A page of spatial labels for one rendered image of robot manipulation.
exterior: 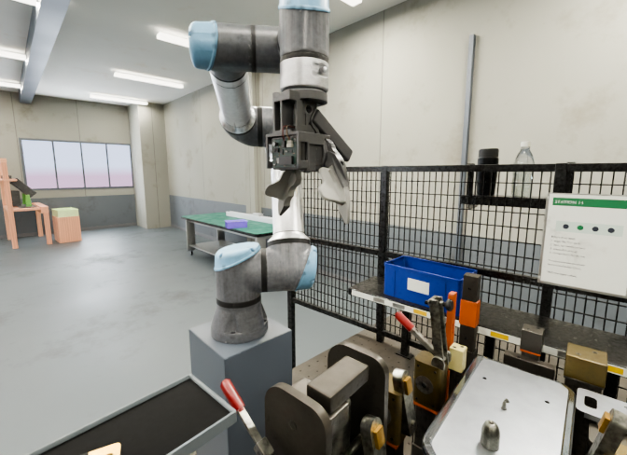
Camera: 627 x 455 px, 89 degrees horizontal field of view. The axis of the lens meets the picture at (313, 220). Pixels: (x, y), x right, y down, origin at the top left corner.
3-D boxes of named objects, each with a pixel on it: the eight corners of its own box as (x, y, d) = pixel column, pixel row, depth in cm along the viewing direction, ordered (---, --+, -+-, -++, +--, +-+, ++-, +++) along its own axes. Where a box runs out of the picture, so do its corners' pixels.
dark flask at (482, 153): (494, 196, 122) (497, 147, 119) (472, 195, 127) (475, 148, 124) (497, 195, 127) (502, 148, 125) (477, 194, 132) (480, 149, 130)
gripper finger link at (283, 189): (251, 206, 57) (271, 163, 52) (276, 204, 61) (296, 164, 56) (260, 218, 55) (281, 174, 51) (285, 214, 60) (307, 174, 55)
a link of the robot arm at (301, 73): (303, 75, 55) (341, 65, 49) (303, 103, 55) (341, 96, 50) (269, 64, 49) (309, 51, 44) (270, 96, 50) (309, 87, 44)
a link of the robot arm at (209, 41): (221, 114, 100) (186, -5, 52) (257, 116, 102) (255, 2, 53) (222, 151, 99) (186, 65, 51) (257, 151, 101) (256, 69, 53)
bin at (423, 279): (458, 317, 109) (461, 281, 107) (382, 293, 131) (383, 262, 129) (475, 303, 121) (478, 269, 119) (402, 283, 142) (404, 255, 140)
